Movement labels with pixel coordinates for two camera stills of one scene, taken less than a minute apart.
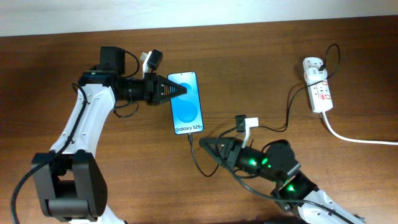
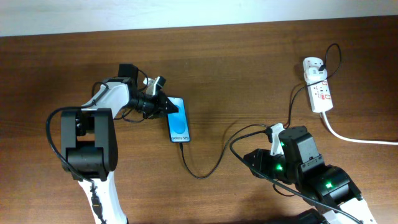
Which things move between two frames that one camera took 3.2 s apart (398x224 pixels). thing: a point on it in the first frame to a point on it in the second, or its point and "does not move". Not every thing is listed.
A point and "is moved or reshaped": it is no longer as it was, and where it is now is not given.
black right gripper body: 232,162 to 273,166
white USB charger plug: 313,74 does not move
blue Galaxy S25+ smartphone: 186,111 is moved or reshaped
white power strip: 319,91 does not move
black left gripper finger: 166,89 to 170,107
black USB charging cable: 288,107 is moved or reshaped
